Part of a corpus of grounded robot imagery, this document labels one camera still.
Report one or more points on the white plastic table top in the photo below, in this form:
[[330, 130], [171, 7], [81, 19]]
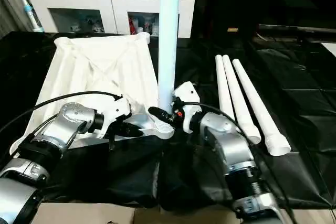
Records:
[[100, 72]]

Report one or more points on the white plastic table leg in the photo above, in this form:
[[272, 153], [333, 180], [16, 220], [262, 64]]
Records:
[[239, 98], [260, 111], [222, 77], [169, 35]]

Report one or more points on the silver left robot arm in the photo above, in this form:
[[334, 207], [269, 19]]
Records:
[[47, 145]]

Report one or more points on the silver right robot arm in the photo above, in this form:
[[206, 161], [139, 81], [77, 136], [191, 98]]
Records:
[[231, 145]]

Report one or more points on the small tan tag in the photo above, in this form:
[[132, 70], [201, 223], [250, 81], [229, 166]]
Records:
[[232, 29]]

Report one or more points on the black plastic mat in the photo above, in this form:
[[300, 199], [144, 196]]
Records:
[[299, 93]]

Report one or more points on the grey curtain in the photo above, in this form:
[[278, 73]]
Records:
[[8, 9]]

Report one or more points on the white flat board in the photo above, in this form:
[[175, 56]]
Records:
[[328, 49]]

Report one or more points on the black metal rail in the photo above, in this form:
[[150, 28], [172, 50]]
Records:
[[294, 29]]

